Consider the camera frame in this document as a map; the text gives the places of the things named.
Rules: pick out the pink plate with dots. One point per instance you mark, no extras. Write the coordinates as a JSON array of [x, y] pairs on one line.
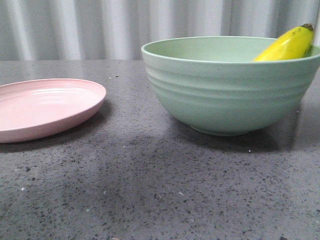
[[40, 108]]

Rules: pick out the yellow banana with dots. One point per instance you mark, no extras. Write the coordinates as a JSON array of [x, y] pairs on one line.
[[294, 44]]

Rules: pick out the green ribbed bowl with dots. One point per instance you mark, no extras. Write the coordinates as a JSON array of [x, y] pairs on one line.
[[214, 85]]

